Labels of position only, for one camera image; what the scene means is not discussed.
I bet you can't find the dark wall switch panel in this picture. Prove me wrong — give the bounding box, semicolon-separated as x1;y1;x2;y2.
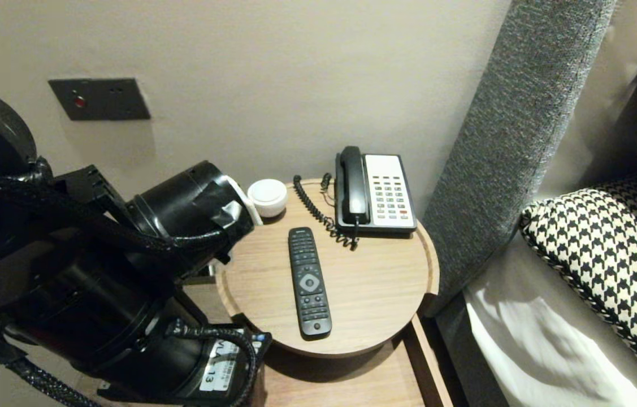
48;78;151;121

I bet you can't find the black telephone handset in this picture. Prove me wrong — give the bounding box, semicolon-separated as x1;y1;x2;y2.
339;146;370;224

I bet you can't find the black and white desk telephone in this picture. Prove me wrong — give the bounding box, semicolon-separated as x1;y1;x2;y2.
334;153;417;235

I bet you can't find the houndstooth black and white pillow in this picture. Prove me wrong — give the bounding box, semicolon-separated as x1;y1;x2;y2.
520;172;637;403

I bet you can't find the white round puck device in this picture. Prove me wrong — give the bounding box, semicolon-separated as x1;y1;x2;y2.
248;179;288;218

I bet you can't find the dark grey bed base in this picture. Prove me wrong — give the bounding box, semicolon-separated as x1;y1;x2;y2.
428;294;508;407

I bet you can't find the round wooden nightstand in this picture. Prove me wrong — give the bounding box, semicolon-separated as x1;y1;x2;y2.
215;179;439;360

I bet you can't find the black coiled telephone cord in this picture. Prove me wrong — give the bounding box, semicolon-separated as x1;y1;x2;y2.
293;173;359;250

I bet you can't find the slim black remote control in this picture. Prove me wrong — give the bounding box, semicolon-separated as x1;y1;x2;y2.
288;227;332;340

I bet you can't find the white bed sheet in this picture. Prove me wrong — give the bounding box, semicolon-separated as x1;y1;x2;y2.
462;232;637;407

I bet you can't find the grey upholstered headboard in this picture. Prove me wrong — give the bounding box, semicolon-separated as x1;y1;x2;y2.
420;0;617;309

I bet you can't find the beige upholstered headboard panel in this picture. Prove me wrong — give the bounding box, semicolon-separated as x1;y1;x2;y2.
533;0;637;201

